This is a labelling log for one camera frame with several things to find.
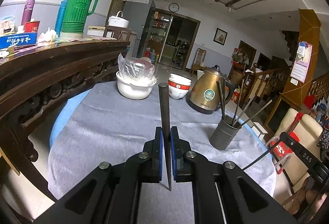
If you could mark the blue thermos bottle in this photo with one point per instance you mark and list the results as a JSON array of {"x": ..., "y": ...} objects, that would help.
[{"x": 60, "y": 17}]

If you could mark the small white stool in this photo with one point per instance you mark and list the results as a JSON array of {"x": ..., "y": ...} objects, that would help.
[{"x": 259, "y": 130}]

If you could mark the white red bowl stack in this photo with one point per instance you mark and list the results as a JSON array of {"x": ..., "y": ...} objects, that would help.
[{"x": 178, "y": 86}]

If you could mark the clear plastic bag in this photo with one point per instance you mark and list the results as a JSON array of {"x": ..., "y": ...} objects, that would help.
[{"x": 136, "y": 71}]

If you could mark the white chest freezer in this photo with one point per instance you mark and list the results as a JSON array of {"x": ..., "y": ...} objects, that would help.
[{"x": 96, "y": 31}]

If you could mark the wooden chair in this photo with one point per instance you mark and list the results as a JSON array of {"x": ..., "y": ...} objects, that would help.
[{"x": 198, "y": 61}]

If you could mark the grey table cloth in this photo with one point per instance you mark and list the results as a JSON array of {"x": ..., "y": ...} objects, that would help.
[{"x": 102, "y": 125}]

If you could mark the grey perforated utensil holder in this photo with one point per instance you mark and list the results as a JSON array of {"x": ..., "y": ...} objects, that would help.
[{"x": 224, "y": 133}]

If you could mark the red plastic stool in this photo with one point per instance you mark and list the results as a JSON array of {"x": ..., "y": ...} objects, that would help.
[{"x": 288, "y": 122}]

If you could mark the red cup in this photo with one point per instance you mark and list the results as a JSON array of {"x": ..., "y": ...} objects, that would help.
[{"x": 32, "y": 26}]

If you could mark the purple bottle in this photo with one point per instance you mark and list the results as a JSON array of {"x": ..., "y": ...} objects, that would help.
[{"x": 27, "y": 11}]

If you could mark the wall calendar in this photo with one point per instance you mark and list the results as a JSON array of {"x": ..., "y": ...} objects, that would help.
[{"x": 301, "y": 63}]

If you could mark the green thermos jug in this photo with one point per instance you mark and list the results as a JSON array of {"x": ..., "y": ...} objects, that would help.
[{"x": 75, "y": 16}]

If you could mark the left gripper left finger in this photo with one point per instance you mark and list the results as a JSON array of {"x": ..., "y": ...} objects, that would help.
[{"x": 158, "y": 154}]

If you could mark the white rice cooker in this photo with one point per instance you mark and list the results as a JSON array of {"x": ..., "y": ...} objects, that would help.
[{"x": 118, "y": 20}]

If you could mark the grey refrigerator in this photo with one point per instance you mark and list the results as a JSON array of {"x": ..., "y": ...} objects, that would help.
[{"x": 139, "y": 16}]

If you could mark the blue tissue box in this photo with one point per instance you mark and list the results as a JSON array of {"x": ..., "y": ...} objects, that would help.
[{"x": 18, "y": 40}]

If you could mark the wooden stair railing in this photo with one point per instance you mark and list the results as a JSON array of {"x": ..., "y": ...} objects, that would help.
[{"x": 262, "y": 85}]

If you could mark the framed wall picture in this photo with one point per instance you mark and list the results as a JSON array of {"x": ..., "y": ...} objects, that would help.
[{"x": 220, "y": 36}]

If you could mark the round wall clock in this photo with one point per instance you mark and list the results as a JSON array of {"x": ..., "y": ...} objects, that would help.
[{"x": 173, "y": 7}]

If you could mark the brass electric kettle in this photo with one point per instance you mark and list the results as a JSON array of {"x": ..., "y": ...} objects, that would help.
[{"x": 204, "y": 96}]

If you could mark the white plastic basin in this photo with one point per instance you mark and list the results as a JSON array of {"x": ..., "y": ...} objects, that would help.
[{"x": 131, "y": 91}]

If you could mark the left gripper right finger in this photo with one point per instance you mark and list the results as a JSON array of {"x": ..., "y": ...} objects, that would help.
[{"x": 176, "y": 153}]

